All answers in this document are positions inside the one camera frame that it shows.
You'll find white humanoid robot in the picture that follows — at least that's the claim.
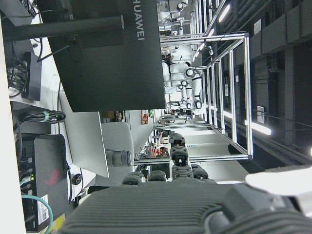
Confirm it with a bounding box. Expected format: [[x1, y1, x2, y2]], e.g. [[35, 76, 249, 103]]
[[162, 60, 203, 110]]

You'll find black Huawei monitor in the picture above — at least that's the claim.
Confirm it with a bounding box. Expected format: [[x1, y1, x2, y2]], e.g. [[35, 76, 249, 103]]
[[1, 0, 166, 113]]

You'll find black ROG computer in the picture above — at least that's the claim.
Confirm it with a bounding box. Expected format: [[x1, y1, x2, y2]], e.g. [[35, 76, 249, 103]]
[[20, 134, 70, 232]]

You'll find black dock box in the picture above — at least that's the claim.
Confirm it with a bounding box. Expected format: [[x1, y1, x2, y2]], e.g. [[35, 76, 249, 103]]
[[21, 52, 42, 101]]

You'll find aluminium frame cage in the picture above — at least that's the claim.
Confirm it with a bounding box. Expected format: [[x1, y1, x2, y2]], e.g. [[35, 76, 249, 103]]
[[155, 31, 254, 162]]

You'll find cable bundle green tie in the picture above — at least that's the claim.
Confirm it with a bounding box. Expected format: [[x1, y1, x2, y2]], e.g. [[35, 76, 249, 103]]
[[21, 110, 67, 125]]

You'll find teal network cable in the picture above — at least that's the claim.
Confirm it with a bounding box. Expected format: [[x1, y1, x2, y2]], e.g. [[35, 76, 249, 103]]
[[21, 194, 54, 234]]

